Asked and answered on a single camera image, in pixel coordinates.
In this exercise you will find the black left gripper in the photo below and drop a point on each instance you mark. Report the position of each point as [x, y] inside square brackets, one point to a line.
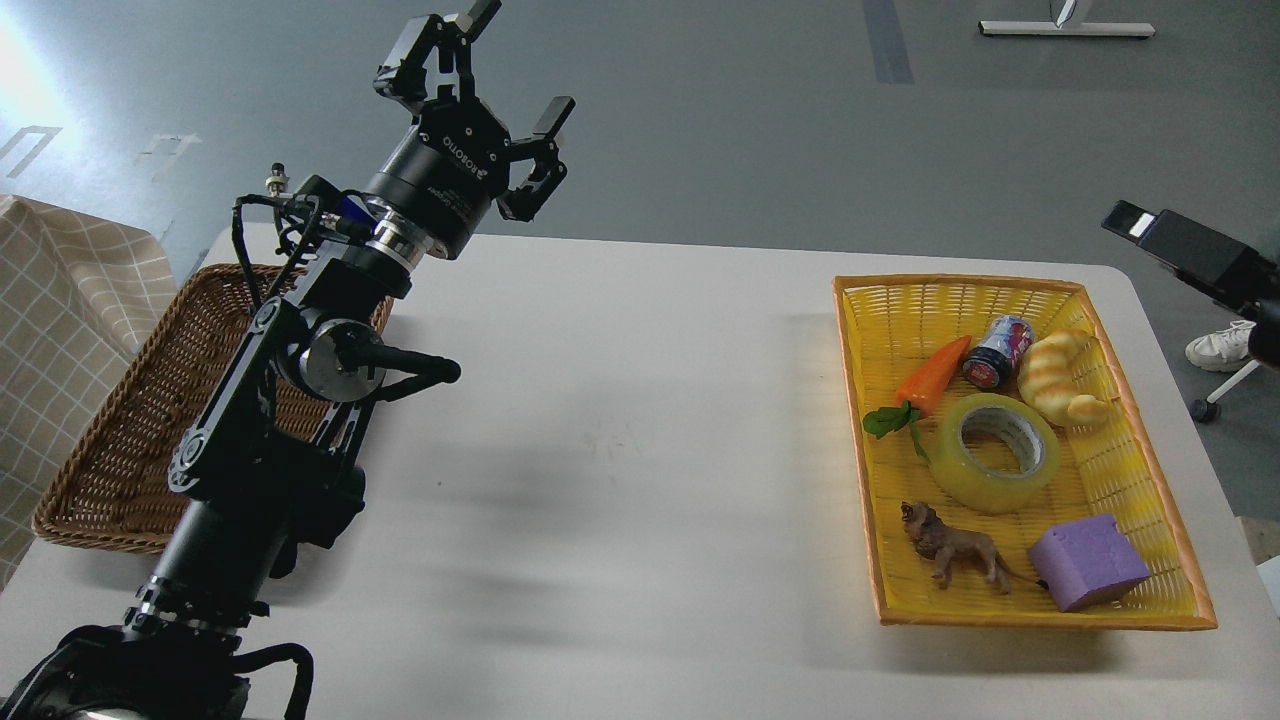
[444, 173]

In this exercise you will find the yellow packing tape roll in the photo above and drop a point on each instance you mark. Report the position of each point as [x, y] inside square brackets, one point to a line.
[993, 453]

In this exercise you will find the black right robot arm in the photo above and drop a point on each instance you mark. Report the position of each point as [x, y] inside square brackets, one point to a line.
[1230, 272]

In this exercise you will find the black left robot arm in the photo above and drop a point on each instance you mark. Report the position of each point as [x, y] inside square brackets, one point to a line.
[271, 461]

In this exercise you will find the beige checkered cloth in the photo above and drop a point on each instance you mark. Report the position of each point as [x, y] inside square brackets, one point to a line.
[79, 296]

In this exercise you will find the brown wicker basket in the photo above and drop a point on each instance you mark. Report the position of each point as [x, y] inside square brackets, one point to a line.
[111, 494]

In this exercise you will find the orange toy carrot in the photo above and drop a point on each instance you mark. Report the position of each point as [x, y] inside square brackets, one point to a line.
[918, 396]

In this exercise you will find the white metal stand base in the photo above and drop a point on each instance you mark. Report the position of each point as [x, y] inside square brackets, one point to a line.
[1067, 20]

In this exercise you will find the small soda can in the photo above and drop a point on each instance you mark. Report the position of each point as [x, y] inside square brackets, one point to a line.
[996, 359]

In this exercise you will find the brown toy lion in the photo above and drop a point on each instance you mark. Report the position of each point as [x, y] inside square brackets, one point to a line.
[934, 540]

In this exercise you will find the toy croissant bread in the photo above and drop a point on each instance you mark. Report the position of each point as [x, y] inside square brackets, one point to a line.
[1046, 384]

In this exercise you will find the yellow plastic basket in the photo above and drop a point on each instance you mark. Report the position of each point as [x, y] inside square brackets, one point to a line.
[890, 324]

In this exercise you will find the purple foam block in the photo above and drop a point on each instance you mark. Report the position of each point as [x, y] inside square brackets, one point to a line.
[1086, 562]

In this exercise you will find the person in grey trousers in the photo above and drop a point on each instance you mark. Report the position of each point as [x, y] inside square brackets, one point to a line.
[1222, 351]

